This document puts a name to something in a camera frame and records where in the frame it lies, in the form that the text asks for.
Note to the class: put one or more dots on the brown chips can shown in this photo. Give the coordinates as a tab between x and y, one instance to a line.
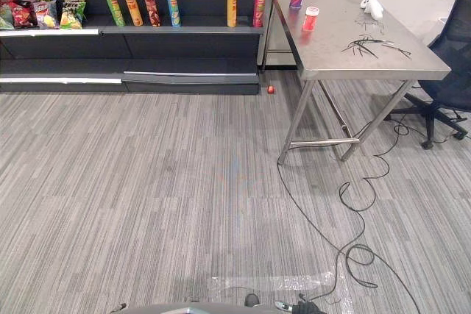
152	9

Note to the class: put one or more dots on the dark red chips bag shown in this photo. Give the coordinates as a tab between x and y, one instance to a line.
24	14

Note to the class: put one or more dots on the white shelf price strip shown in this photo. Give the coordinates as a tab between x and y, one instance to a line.
60	80
48	32

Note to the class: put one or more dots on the orange chips can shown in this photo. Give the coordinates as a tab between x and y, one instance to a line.
133	8

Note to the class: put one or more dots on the white game controller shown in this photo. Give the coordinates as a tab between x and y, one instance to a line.
373	7

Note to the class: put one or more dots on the magenta chips can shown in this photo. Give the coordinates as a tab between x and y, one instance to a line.
259	9

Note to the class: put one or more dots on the green chips can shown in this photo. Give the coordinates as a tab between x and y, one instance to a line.
115	9

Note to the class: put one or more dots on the blue chips can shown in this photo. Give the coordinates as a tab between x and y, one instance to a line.
173	9

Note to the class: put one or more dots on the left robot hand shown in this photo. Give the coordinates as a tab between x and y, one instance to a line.
118	307

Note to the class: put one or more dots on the purple grey chips bag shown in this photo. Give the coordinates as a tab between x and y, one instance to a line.
46	14

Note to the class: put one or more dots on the black office chair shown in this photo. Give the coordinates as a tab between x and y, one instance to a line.
450	71

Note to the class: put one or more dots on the red gum bottle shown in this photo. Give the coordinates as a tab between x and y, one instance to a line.
310	20

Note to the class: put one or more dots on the dark grey shelf unit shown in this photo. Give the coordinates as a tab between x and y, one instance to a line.
191	49

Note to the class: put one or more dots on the yellow chips can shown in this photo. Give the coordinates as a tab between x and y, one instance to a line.
232	9

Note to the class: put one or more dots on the grey robot torso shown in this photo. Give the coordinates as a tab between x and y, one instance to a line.
206	308

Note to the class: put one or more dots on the green yellow chips bag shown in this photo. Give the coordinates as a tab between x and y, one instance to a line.
71	16

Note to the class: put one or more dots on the stainless steel table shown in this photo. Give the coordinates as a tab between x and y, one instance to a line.
331	45

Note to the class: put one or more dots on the small red object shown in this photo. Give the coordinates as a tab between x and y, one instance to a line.
271	89

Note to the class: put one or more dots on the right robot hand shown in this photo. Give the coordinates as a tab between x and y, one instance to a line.
309	308

